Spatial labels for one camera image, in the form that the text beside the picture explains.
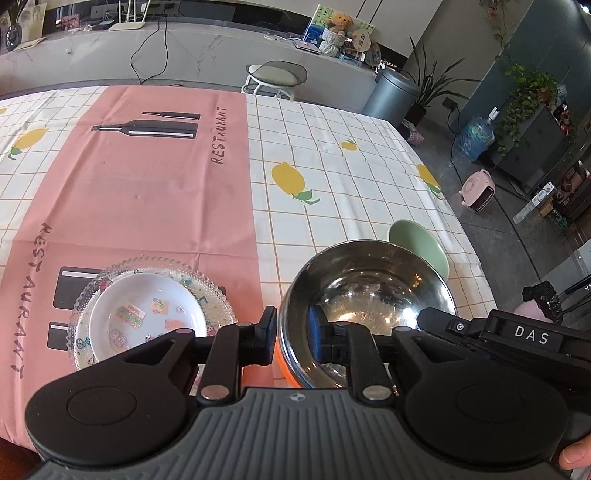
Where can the green plate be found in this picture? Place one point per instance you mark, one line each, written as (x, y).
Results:
(422, 244)

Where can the blue water jug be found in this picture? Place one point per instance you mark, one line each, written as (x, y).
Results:
(475, 136)

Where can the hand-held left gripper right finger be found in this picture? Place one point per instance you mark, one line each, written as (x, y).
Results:
(318, 332)

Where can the brown teddy bear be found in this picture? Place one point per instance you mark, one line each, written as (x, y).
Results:
(339, 30)

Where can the pink space heater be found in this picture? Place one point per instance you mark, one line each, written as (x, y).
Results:
(478, 191)

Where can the person's right hand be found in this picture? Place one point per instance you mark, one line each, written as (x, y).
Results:
(577, 454)

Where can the clear glass plate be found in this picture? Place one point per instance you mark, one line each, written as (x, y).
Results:
(217, 295)

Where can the grey cabinet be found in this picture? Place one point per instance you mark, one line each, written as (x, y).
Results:
(540, 143)

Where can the blue and green painting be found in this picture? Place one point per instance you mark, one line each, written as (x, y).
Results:
(316, 25)

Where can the white picture frame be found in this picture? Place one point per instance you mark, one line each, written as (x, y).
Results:
(32, 25)

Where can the blue vase with plant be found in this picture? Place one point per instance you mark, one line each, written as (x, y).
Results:
(13, 39)

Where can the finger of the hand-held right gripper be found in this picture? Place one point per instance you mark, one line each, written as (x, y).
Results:
(452, 326)

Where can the grey pedal trash can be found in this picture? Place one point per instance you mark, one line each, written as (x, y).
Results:
(388, 99)

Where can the pink table runner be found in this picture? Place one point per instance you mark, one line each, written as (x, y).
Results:
(138, 194)

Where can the grey television console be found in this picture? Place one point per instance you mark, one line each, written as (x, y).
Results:
(207, 50)

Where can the trailing ivy plant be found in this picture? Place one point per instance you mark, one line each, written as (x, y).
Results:
(526, 97)

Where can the grey-green chair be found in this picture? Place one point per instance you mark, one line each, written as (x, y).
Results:
(274, 76)

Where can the black garbage bag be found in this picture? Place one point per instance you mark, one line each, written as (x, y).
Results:
(542, 300)

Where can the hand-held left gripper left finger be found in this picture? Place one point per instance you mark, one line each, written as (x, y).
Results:
(265, 340)

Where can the pink patterned bag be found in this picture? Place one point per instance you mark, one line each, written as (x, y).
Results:
(415, 134)

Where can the white patterned bowl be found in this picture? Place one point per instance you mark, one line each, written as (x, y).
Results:
(147, 300)

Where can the decorative patterned plate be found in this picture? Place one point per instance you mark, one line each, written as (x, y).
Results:
(373, 53)

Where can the long-leaf potted plant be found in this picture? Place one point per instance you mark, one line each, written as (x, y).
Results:
(431, 87)

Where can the orange steel-lined bowl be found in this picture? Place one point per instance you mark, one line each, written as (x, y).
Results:
(369, 286)

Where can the round paper fan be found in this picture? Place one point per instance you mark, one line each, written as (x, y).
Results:
(360, 41)

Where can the white router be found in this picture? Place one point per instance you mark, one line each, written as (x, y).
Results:
(127, 23)

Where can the long white box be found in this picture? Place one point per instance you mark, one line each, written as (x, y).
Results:
(533, 203)

